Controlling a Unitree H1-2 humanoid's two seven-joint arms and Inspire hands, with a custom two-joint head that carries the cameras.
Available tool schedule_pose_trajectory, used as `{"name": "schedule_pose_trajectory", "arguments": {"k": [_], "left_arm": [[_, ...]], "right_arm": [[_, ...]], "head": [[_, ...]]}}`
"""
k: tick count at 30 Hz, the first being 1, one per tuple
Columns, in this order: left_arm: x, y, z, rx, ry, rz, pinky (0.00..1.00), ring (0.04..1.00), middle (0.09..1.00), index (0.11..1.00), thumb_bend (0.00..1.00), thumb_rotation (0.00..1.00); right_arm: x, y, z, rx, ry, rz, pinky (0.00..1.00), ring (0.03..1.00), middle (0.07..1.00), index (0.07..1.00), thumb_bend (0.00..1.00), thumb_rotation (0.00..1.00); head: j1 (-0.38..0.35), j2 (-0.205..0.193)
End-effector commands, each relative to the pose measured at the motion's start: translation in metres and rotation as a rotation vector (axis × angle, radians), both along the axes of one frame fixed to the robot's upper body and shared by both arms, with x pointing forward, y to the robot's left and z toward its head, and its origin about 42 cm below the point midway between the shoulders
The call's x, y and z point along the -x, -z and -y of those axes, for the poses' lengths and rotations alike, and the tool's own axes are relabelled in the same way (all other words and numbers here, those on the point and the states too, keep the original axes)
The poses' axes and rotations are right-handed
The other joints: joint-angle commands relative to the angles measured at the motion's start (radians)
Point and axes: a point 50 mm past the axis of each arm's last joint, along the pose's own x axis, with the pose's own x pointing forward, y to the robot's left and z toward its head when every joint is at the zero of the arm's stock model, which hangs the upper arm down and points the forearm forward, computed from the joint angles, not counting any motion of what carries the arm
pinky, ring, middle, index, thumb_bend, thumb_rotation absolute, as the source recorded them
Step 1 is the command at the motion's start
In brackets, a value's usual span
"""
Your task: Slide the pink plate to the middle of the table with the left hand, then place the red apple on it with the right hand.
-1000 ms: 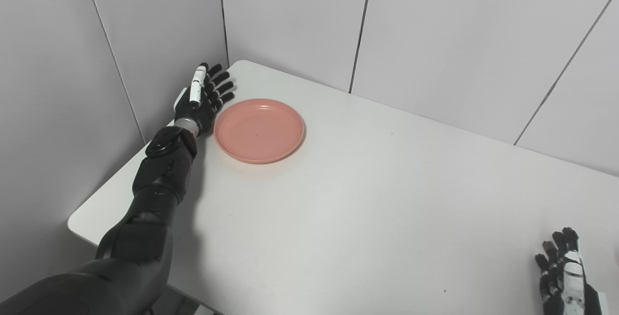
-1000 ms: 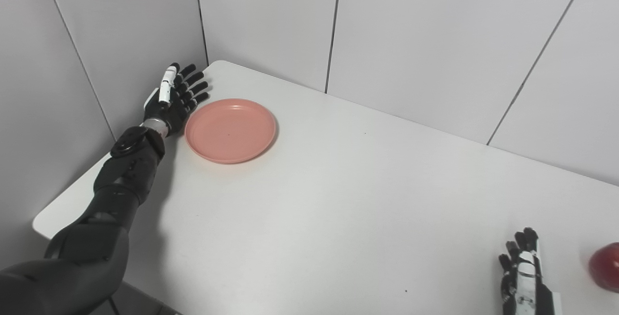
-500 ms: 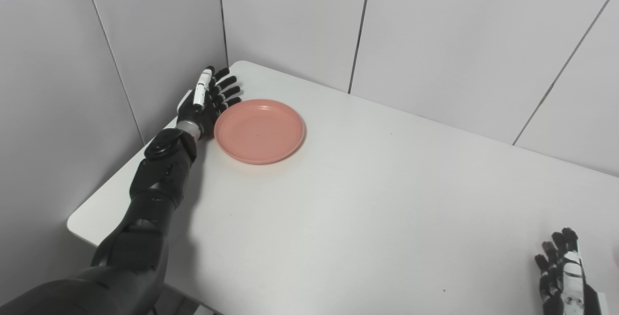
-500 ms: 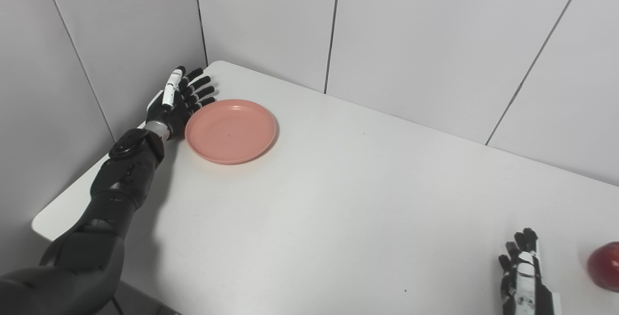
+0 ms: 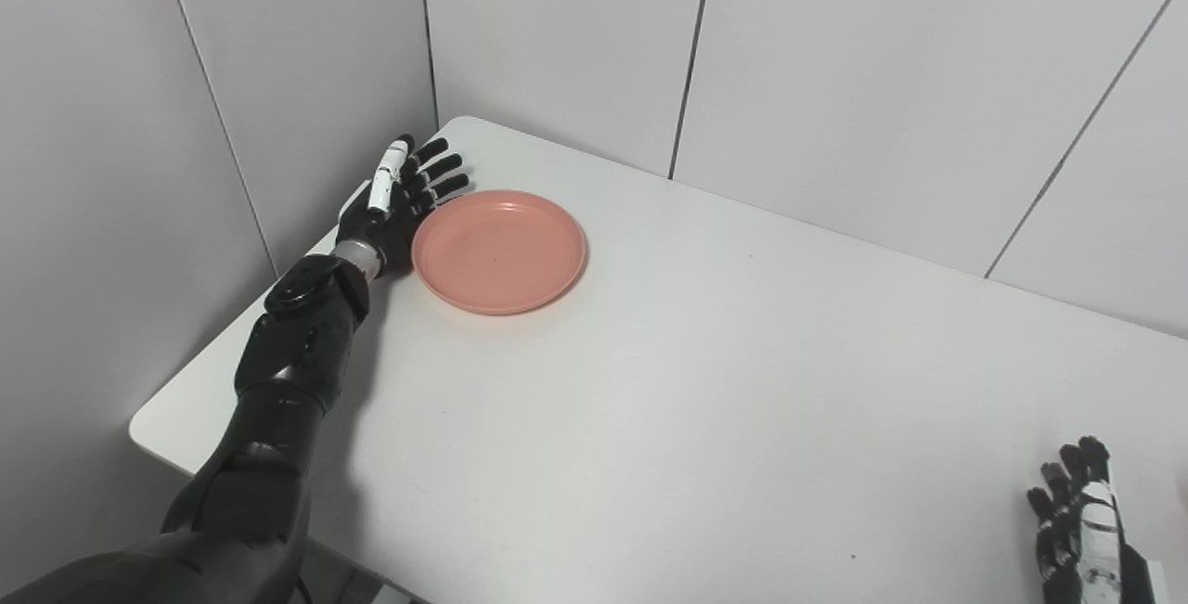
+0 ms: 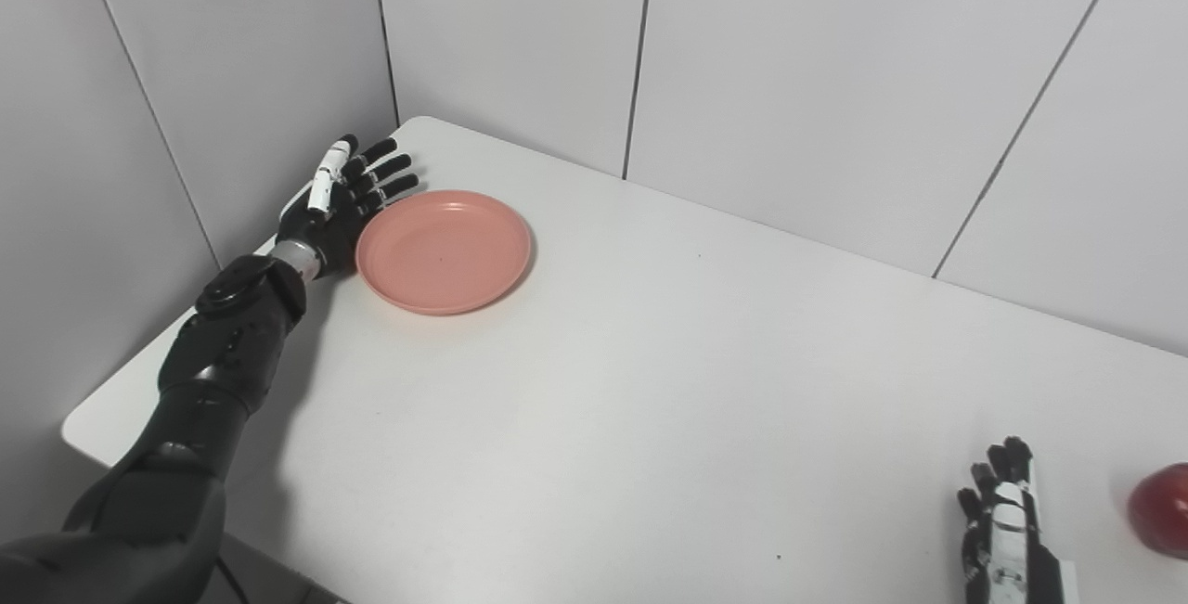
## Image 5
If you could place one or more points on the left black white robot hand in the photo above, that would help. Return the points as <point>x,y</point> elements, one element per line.
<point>394,224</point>

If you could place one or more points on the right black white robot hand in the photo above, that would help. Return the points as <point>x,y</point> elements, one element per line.
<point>1128,581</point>

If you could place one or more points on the pink plastic plate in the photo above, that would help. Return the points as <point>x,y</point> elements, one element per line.
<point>501,256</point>

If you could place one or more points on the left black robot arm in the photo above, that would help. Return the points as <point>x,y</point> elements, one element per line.
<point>288,353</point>

